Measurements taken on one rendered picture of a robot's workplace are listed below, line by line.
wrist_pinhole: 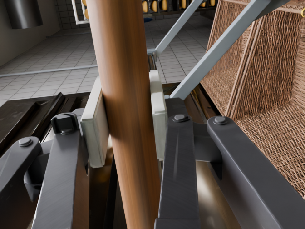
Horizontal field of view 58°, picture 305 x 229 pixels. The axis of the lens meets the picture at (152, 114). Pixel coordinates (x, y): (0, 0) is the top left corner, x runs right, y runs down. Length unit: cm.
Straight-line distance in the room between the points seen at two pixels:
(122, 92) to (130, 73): 1
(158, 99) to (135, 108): 2
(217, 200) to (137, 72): 76
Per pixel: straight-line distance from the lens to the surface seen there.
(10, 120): 169
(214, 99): 145
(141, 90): 16
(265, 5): 59
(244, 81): 117
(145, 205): 21
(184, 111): 15
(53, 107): 162
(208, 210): 87
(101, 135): 15
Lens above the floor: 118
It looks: 1 degrees down
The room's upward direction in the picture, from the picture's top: 96 degrees counter-clockwise
